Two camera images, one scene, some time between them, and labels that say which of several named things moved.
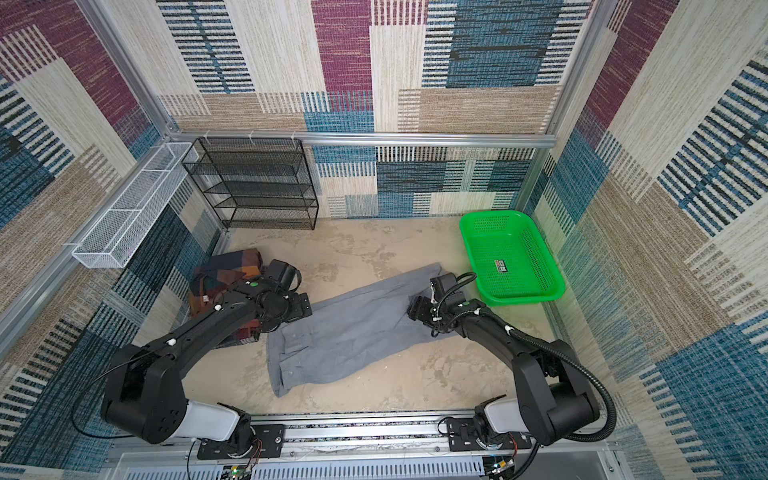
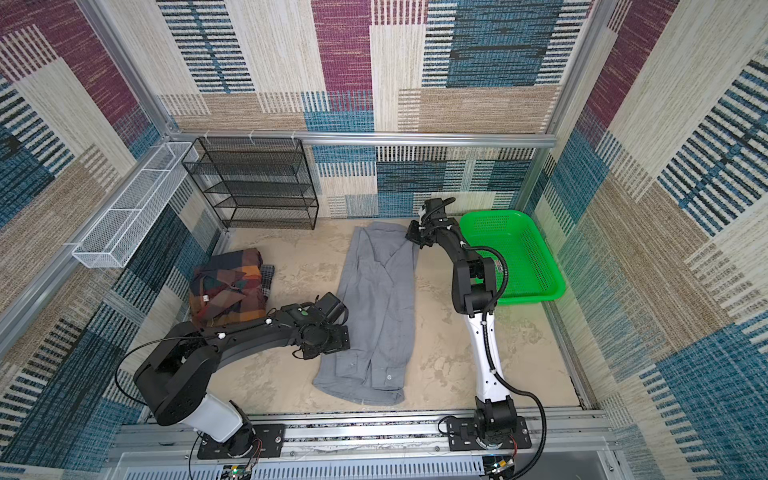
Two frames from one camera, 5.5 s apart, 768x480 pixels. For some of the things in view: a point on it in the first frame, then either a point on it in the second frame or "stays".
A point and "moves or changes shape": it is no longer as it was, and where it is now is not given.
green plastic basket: (510, 261) stays
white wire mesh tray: (117, 236) stays
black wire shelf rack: (256, 183) stays
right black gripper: (419, 311) -> (412, 234)
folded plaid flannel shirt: (220, 273) stays
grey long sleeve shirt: (345, 332) moves or changes shape
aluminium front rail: (375, 436) stays
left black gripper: (299, 310) -> (342, 339)
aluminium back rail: (370, 139) stays
